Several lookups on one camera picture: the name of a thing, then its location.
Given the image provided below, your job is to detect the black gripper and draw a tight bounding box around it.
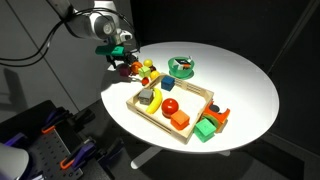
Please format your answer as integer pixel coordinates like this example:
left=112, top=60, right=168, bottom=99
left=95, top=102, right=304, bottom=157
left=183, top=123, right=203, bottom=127
left=105, top=53, right=135, bottom=71

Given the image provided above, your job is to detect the pink block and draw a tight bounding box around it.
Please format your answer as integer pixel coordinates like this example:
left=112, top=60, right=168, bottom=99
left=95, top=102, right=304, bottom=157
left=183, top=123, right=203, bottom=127
left=118, top=64, right=132, bottom=78

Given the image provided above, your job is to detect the grey block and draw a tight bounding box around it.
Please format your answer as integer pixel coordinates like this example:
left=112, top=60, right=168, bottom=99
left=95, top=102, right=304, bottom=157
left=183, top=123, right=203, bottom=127
left=137, top=88, right=155, bottom=106

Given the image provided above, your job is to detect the blue block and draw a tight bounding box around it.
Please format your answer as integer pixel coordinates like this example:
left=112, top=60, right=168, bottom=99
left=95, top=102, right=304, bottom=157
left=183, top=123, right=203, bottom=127
left=160, top=75, right=176, bottom=92

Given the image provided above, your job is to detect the orange block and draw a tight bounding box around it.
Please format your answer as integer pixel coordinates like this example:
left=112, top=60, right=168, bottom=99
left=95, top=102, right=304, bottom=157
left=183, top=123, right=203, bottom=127
left=170, top=109, right=191, bottom=131

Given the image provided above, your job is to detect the wooden slatted tray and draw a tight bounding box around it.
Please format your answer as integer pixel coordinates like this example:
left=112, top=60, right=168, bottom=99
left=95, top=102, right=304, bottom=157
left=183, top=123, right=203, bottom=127
left=125, top=72, right=215, bottom=145

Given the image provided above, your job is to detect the green block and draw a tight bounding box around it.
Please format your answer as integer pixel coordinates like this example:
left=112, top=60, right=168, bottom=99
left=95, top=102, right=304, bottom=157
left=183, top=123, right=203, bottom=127
left=193, top=118, right=217, bottom=143

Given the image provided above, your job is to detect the orange toy fruit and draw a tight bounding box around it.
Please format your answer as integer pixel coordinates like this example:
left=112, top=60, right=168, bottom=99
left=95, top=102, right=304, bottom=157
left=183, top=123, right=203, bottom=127
left=130, top=61, right=144, bottom=75

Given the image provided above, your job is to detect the yellow toy ball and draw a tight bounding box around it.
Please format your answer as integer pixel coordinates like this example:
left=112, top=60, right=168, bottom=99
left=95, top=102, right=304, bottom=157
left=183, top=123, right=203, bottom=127
left=149, top=70, right=161, bottom=80

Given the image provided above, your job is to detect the yellow toy banana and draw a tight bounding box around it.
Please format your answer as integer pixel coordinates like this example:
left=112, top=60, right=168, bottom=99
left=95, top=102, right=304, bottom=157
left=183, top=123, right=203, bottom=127
left=145, top=87, right=163, bottom=115

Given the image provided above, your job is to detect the green bowl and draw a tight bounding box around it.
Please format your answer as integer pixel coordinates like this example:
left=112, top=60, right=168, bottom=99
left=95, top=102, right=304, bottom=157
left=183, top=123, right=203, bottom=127
left=167, top=56, right=196, bottom=80

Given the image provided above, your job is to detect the black white box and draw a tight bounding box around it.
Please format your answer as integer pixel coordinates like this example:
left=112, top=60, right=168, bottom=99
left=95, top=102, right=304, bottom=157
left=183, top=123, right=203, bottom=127
left=174, top=55, right=194, bottom=71

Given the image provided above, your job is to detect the red toy tomato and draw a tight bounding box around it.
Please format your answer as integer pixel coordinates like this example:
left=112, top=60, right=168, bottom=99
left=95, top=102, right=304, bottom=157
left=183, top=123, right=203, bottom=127
left=161, top=97, right=180, bottom=119

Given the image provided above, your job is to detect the white table leg base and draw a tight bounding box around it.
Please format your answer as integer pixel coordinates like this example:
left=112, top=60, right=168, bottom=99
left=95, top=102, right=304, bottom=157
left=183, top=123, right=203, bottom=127
left=130, top=146, right=231, bottom=170

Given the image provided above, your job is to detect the purple clamp with orange tip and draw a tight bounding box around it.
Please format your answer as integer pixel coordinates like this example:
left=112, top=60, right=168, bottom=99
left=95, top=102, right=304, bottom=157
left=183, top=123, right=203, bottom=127
left=59, top=140, right=97, bottom=171
left=39, top=109, right=68, bottom=135

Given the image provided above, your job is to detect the orange rainbow arch toy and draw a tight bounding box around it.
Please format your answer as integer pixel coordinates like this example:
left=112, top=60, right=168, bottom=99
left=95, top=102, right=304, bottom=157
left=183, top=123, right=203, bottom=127
left=201, top=99, right=231, bottom=134

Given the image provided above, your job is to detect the perforated metal breadboard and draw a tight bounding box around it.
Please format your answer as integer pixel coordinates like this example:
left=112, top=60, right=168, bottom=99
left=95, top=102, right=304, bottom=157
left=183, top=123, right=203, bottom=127
left=23, top=129, right=84, bottom=180

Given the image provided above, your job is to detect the white rounded housing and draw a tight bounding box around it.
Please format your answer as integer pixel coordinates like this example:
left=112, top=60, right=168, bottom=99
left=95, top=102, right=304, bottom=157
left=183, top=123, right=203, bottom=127
left=0, top=142, right=30, bottom=180

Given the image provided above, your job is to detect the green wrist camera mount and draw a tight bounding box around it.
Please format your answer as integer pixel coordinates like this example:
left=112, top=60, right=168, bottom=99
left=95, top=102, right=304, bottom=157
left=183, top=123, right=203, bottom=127
left=95, top=45, right=126, bottom=57

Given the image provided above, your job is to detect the black handled clamp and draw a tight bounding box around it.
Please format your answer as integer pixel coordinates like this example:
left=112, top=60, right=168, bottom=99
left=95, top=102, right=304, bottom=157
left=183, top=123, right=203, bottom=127
left=59, top=106, right=97, bottom=130
left=95, top=135, right=125, bottom=158

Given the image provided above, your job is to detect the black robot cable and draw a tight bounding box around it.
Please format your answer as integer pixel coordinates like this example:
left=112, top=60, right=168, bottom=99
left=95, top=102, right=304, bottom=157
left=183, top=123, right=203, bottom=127
left=0, top=11, right=78, bottom=63
left=0, top=19, right=68, bottom=68

